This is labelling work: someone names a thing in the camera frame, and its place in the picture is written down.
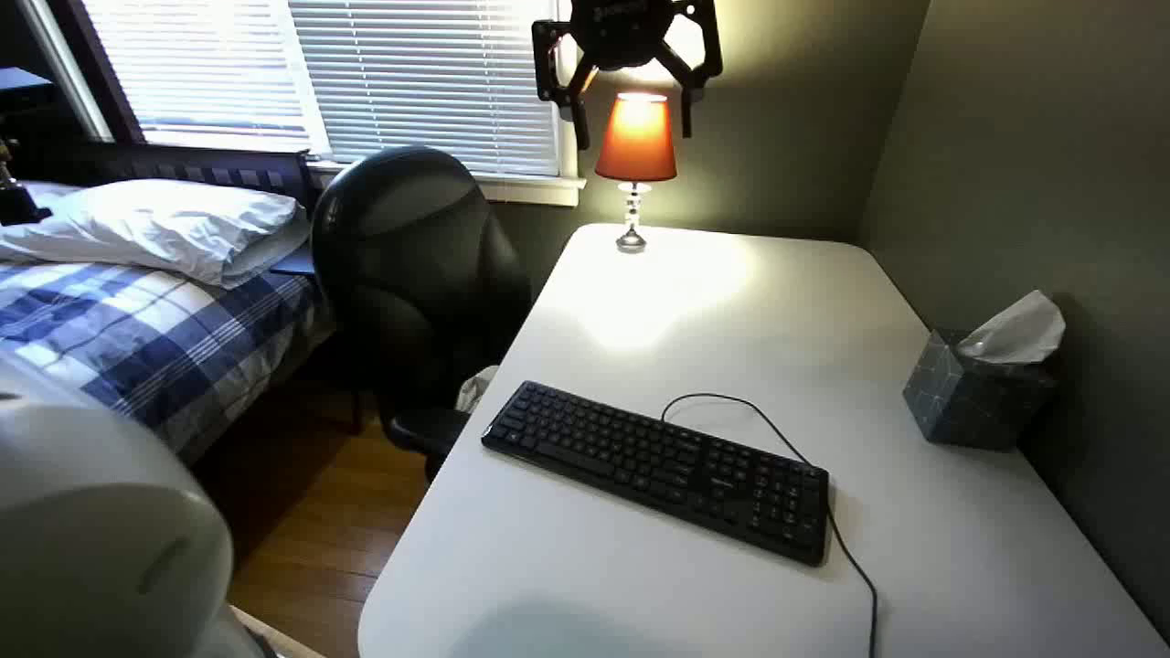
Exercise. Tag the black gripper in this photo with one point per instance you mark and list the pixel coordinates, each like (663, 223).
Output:
(622, 32)

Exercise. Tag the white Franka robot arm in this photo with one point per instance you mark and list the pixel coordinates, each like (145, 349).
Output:
(95, 535)

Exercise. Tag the black computer keyboard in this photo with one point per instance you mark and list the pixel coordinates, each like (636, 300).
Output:
(658, 469)

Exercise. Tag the orange shade table lamp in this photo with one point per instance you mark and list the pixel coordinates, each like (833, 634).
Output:
(634, 141)

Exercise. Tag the white window sill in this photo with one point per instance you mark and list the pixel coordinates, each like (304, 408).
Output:
(530, 190)

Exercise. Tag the white window blinds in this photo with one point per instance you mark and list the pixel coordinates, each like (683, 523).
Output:
(402, 73)

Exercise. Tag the black leather office chair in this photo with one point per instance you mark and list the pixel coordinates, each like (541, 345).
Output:
(415, 279)

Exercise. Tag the dark bed headboard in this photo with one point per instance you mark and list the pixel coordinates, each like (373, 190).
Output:
(207, 165)

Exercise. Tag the white tissue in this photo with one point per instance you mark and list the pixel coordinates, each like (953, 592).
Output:
(1016, 330)

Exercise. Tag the white pillow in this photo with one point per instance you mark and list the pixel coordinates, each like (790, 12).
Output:
(168, 223)

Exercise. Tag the dark patterned tissue box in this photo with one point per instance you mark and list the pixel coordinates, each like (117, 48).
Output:
(972, 408)

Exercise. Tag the blue plaid bed blanket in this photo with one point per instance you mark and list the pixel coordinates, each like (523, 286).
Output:
(148, 349)

